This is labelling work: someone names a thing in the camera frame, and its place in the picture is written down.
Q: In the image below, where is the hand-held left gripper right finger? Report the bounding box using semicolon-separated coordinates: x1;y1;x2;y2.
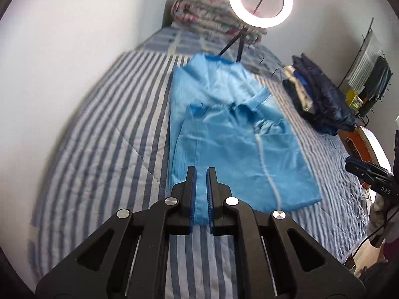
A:
206;167;365;299

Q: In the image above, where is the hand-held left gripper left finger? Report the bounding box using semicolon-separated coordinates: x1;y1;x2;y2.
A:
35;166;198;299

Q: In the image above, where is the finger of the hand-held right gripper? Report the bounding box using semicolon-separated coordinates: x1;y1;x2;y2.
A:
345;156;393;185

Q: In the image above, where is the light blue work coat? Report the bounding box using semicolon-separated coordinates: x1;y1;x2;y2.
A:
168;53;322;226

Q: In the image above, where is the pile of dark clothes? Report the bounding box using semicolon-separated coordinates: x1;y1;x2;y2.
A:
291;53;357;136

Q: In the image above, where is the small yellow box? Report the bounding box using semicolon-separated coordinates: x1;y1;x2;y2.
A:
346;89;364;111

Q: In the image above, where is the dark green hanging cloth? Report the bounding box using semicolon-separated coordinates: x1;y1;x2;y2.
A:
360;55;393;117

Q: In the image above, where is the cream folded garment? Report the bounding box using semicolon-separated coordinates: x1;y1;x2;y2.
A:
283;65;314;113

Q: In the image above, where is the blue folded garment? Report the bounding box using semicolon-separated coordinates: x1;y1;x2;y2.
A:
293;69;314;95

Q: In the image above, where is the grey striped blanket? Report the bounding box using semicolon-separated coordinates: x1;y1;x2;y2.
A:
31;51;371;299

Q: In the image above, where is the blue checked bed sheet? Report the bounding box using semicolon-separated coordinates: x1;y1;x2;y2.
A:
135;22;287;72

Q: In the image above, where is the black tripod stand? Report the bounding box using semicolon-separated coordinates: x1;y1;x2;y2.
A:
218;25;247;62

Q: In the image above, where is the dark wooden headboard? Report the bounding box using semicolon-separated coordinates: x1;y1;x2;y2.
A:
162;0;177;28

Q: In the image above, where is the folded floral quilt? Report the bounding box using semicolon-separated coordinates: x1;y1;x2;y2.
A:
171;0;269;42

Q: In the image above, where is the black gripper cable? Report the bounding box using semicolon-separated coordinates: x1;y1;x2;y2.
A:
344;206;399;267

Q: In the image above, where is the white slatted wall rack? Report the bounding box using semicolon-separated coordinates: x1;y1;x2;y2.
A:
340;17;385;92

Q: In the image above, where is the thin black cable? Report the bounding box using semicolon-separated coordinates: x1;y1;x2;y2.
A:
257;56;286;78

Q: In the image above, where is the white ring light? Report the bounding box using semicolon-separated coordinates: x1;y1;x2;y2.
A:
228;0;294;28

